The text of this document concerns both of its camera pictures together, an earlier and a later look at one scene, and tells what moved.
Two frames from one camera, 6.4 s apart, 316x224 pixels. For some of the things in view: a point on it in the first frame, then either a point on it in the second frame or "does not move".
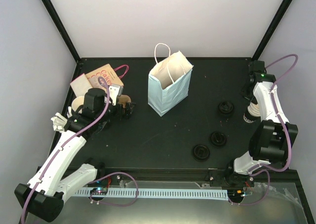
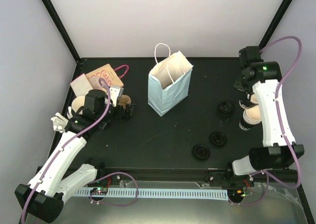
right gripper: (250, 93) → (240, 86)
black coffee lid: (201, 153) does not move
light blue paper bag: (169, 81) does not move
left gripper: (122, 109) does not move
